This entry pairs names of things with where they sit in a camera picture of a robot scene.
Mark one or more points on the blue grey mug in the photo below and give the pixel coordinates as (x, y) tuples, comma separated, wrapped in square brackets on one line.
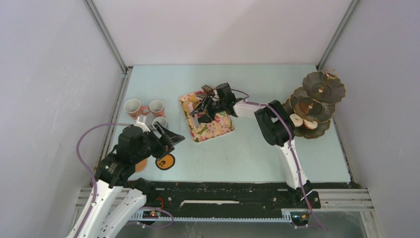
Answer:
[(162, 121)]

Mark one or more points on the orange question mark coaster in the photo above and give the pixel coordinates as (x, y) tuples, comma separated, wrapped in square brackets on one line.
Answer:
[(165, 163)]

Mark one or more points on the small pink cup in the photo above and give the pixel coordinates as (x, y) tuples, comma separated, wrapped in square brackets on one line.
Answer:
[(156, 107)]

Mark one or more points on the three tier black cake stand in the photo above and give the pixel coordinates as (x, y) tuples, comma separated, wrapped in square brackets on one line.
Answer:
[(316, 100)]

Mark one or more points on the lower wooden round coaster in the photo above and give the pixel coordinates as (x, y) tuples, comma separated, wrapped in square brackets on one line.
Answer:
[(141, 166)]

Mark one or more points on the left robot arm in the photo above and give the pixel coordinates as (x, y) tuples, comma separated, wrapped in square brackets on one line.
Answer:
[(96, 219)]

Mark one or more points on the floral rectangular tray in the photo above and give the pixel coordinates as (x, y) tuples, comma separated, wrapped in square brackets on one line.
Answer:
[(201, 129)]

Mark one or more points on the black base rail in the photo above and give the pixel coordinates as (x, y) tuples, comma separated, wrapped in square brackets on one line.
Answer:
[(230, 200)]

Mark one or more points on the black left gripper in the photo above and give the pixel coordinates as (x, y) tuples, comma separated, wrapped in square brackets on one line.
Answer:
[(168, 139)]

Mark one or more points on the white donut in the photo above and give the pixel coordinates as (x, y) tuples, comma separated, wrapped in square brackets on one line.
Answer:
[(310, 124), (296, 120)]

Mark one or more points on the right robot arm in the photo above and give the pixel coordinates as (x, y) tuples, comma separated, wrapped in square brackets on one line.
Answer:
[(276, 128)]

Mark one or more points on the chocolate cake piece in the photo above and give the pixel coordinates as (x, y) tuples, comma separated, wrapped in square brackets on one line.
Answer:
[(208, 90)]

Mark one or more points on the pink mug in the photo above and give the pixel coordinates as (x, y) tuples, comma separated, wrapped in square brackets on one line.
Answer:
[(134, 108)]

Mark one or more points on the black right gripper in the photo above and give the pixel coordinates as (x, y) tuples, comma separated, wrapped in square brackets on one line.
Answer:
[(209, 116)]

